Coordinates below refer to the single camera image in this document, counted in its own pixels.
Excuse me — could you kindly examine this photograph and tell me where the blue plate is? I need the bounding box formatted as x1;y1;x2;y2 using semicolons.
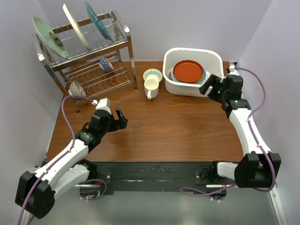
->
173;69;206;84

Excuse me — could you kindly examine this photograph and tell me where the red plate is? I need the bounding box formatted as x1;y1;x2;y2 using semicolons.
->
173;60;204;84

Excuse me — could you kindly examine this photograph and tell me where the white fluted bottom plate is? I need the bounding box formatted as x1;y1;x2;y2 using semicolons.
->
169;69;174;81

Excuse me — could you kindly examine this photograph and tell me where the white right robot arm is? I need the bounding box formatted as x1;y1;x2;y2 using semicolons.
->
199;75;281;192

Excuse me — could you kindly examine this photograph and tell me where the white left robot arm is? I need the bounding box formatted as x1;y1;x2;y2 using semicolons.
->
15;106;128;224

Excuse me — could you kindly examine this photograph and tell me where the white plastic bin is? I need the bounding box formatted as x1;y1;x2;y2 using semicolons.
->
162;47;224;97

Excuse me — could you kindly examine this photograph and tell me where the cream ceramic mug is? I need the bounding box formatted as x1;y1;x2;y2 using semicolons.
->
144;79;159;100

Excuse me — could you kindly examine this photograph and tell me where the teal patterned small bowl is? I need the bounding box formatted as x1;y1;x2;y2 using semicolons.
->
143;68;163;82

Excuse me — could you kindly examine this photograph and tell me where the blue zigzag bowl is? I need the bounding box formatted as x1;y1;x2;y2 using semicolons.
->
99;56;114;72

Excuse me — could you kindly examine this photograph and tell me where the steel dish rack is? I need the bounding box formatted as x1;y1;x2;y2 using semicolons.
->
32;10;137;98

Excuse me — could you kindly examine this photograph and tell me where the cream rimmed racked plate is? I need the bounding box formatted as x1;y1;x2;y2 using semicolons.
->
62;4;91;51

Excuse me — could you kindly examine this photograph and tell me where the green floral racked plate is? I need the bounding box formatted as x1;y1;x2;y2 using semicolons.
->
32;16;68;59

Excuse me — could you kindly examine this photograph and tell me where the teal racked plate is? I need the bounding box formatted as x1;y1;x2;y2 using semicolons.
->
85;1;114;43

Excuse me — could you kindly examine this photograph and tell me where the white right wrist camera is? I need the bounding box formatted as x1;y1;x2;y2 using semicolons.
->
226;65;240;76

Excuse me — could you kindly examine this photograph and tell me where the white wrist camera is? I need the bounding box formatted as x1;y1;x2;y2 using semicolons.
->
226;65;240;76
91;98;112;114

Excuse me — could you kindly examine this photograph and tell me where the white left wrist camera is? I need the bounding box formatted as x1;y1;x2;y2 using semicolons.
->
91;98;112;114

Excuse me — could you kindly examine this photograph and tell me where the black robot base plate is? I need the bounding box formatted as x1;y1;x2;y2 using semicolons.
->
41;160;240;195

